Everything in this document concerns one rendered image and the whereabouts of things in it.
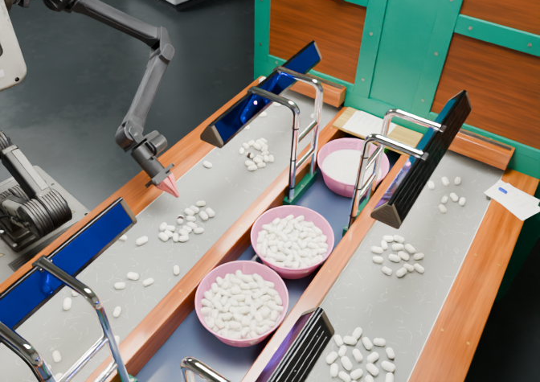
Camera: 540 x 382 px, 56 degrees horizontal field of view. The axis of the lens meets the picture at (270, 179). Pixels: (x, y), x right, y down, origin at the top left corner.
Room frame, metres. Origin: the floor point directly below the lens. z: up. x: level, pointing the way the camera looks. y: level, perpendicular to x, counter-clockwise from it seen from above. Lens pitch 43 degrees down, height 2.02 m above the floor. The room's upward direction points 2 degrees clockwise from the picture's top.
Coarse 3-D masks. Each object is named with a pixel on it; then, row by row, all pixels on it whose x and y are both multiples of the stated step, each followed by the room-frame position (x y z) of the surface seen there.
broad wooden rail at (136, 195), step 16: (256, 80) 1.96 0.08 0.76; (240, 96) 1.84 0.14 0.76; (176, 144) 1.50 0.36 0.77; (192, 144) 1.50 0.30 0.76; (208, 144) 1.51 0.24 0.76; (160, 160) 1.40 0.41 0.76; (176, 160) 1.40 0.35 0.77; (192, 160) 1.42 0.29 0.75; (144, 176) 1.31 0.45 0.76; (176, 176) 1.34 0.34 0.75; (128, 192) 1.23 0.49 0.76; (144, 192) 1.23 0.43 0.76; (160, 192) 1.26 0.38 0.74; (96, 208) 1.15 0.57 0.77; (144, 208) 1.18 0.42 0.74; (80, 224) 1.08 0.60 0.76; (64, 240) 1.01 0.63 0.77; (16, 272) 0.88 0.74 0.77; (0, 288) 0.83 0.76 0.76
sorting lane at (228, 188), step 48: (288, 96) 1.89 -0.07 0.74; (240, 144) 1.54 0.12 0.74; (288, 144) 1.55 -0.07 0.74; (192, 192) 1.27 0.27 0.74; (240, 192) 1.27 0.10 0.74; (192, 240) 1.05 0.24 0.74; (96, 288) 0.86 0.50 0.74; (144, 288) 0.86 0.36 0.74; (48, 336) 0.70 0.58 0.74; (96, 336) 0.70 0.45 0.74
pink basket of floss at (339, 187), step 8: (328, 144) 1.53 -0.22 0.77; (336, 144) 1.55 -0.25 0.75; (344, 144) 1.56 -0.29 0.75; (352, 144) 1.56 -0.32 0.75; (320, 152) 1.48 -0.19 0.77; (328, 152) 1.52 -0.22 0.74; (320, 160) 1.45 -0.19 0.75; (384, 160) 1.46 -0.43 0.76; (320, 168) 1.39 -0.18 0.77; (384, 168) 1.43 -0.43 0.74; (328, 176) 1.35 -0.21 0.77; (384, 176) 1.36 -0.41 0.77; (328, 184) 1.38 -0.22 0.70; (336, 184) 1.34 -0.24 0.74; (344, 184) 1.31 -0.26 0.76; (352, 184) 1.31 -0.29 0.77; (376, 184) 1.35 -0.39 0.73; (336, 192) 1.35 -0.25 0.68; (344, 192) 1.33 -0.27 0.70; (352, 192) 1.32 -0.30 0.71
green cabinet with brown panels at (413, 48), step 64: (256, 0) 2.02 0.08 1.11; (320, 0) 1.89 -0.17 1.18; (384, 0) 1.74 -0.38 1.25; (448, 0) 1.63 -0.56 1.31; (512, 0) 1.55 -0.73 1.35; (320, 64) 1.87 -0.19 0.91; (384, 64) 1.73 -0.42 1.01; (448, 64) 1.61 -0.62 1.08; (512, 64) 1.51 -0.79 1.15; (512, 128) 1.47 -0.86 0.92
